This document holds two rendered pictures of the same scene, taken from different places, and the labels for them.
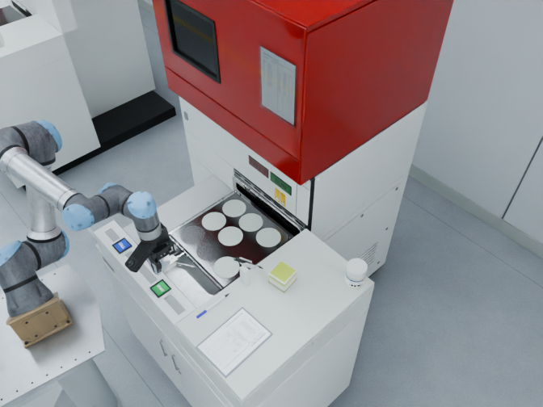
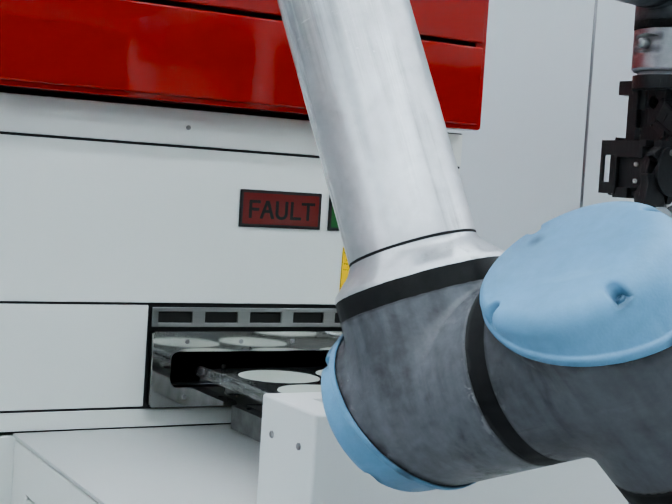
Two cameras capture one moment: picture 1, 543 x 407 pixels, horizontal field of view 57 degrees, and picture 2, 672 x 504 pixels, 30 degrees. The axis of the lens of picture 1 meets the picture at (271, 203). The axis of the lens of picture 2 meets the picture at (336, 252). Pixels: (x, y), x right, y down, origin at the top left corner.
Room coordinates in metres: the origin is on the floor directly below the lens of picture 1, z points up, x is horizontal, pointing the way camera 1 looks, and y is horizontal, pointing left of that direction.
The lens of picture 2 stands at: (1.04, 1.63, 1.14)
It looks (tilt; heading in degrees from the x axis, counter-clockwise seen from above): 3 degrees down; 282
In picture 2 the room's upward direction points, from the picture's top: 4 degrees clockwise
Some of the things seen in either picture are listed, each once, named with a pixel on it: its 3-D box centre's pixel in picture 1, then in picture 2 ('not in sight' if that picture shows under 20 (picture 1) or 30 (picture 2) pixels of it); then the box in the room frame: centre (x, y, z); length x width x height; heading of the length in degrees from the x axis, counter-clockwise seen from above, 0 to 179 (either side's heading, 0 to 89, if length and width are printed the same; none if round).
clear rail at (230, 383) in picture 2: (203, 211); (264, 397); (1.41, 0.29, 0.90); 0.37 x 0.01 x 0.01; 132
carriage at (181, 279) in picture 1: (179, 280); not in sight; (1.09, 0.35, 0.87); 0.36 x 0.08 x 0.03; 42
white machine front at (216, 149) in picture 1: (241, 164); (182, 267); (1.57, 0.13, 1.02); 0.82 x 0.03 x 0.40; 42
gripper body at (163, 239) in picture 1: (155, 243); (659, 141); (1.01, 0.37, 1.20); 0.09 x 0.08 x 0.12; 132
